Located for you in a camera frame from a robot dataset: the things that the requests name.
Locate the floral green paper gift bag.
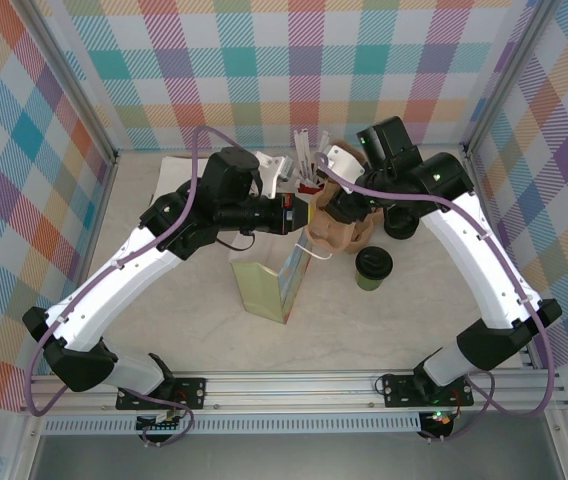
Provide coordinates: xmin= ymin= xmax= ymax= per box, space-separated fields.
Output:
xmin=228 ymin=233 xmax=333 ymax=326

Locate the stack of white napkins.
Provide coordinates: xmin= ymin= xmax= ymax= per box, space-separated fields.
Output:
xmin=155 ymin=155 xmax=213 ymax=201

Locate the small controller circuit board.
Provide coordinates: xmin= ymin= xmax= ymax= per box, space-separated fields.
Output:
xmin=135 ymin=410 xmax=185 ymax=434
xmin=421 ymin=408 xmax=456 ymax=429

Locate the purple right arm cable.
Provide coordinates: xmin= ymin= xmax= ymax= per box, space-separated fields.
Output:
xmin=313 ymin=152 xmax=559 ymax=447

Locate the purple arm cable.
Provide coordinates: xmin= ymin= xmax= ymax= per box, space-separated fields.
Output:
xmin=313 ymin=152 xmax=559 ymax=447
xmin=24 ymin=125 xmax=253 ymax=447

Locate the thin black left camera cable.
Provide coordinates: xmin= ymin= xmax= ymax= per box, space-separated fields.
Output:
xmin=213 ymin=230 xmax=258 ymax=252

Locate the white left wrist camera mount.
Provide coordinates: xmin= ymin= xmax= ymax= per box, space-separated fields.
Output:
xmin=255 ymin=151 xmax=294 ymax=200

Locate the aluminium frame post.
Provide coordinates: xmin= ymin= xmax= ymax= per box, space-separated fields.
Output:
xmin=22 ymin=0 xmax=119 ymax=164
xmin=461 ymin=0 xmax=558 ymax=156

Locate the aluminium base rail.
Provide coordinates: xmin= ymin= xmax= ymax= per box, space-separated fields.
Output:
xmin=18 ymin=368 xmax=568 ymax=415

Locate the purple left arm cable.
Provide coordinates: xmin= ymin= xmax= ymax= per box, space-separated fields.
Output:
xmin=24 ymin=125 xmax=253 ymax=447

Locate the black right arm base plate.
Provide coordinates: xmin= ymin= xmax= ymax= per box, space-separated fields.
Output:
xmin=381 ymin=373 xmax=475 ymax=409

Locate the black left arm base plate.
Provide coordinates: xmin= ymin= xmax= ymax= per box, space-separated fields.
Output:
xmin=115 ymin=376 xmax=209 ymax=411

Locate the slotted grey cable duct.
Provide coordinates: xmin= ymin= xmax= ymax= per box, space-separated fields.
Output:
xmin=42 ymin=417 xmax=423 ymax=436

